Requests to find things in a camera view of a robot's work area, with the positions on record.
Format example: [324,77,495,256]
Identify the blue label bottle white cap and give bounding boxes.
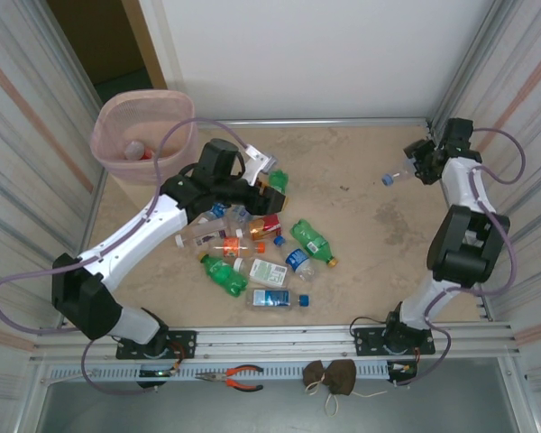
[197,201,232,226]

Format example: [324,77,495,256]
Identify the grey-blue label bottle blue cap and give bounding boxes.
[228,205,253,226]

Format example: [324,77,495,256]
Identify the blue lettered label bottle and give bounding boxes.
[381,157,419,187]

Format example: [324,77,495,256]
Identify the orange label bottle orange cap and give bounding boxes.
[209,237,267,259]

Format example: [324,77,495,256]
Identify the green bottle white barcode label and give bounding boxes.
[289,218,339,268]

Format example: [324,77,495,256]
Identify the green bottle yellow cap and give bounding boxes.
[197,252,249,298]
[268,169,291,196]

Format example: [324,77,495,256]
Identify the round blue label bottle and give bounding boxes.
[272,235,319,283]

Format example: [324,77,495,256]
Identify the green-white label bottle white cap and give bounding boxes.
[233,256,289,288]

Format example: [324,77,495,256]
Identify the clear bottle Pocari Sweat cap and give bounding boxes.
[124,139,146,162]

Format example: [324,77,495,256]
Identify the pink mesh bin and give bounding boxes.
[89,88,197,186]

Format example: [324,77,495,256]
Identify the brown door panel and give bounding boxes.
[119,0,169,90]

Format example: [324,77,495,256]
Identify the small black circuit board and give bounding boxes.
[137,367,182,379]
[387,360,419,376]

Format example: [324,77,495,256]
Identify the brown cloth pouch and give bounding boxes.
[302,360,331,397]
[322,359,388,417]

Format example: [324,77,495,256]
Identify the grey metal shelf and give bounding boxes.
[24,360,531,433]

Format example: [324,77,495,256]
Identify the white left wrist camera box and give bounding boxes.
[242,143,280,187]

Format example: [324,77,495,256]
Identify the aluminium frame bar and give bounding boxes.
[197,118,430,128]

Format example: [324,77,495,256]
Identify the aluminium mounting rail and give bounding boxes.
[34,322,522,362]

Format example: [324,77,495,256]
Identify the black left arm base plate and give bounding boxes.
[115,330,197,361]

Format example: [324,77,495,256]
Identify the orange handled pliers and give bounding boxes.
[194,364,265,392]

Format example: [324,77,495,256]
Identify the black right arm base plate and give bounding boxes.
[352,327,436,357]

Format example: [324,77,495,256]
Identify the white slotted cable duct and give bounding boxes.
[42,363,418,382]

